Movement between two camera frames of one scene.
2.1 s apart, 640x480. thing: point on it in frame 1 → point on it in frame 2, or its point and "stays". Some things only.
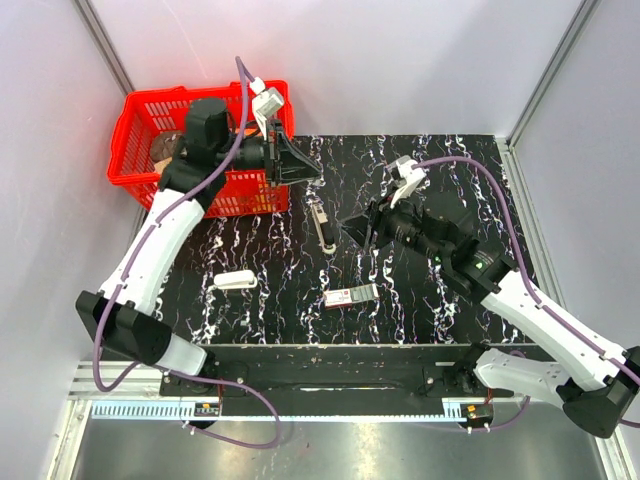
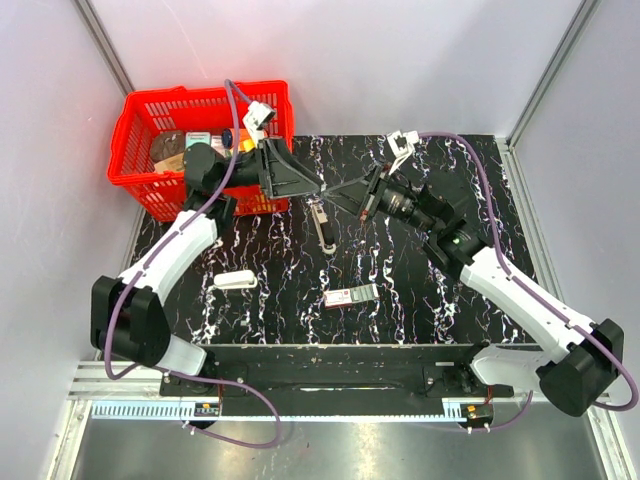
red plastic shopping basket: (144, 114) stays
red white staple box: (351, 295) stays
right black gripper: (359, 226) → (360, 195)
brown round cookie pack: (162, 145) stays
